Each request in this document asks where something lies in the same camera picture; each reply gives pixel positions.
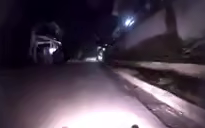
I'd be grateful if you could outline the pale concrete kerb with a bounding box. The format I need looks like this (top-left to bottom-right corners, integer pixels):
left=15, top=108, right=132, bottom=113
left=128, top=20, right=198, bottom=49
left=111, top=67, right=205, bottom=128

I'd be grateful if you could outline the pale wall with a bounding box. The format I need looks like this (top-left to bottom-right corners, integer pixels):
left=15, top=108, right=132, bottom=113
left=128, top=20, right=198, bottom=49
left=110, top=0, right=205, bottom=64

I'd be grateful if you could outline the parked vehicle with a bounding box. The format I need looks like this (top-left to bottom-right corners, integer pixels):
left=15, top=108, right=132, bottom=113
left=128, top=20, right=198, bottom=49
left=28, top=21, right=66, bottom=65

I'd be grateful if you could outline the low concrete ledge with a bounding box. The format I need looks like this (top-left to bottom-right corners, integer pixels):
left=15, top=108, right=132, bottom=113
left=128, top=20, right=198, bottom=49
left=114, top=60, right=205, bottom=82

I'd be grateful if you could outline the tree trunk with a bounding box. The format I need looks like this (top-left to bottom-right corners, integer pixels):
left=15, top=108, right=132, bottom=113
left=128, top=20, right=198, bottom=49
left=164, top=0, right=182, bottom=56

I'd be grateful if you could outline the dark asphalt road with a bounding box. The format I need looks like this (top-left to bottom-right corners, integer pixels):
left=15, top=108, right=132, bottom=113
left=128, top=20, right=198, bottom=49
left=0, top=60, right=173, bottom=128

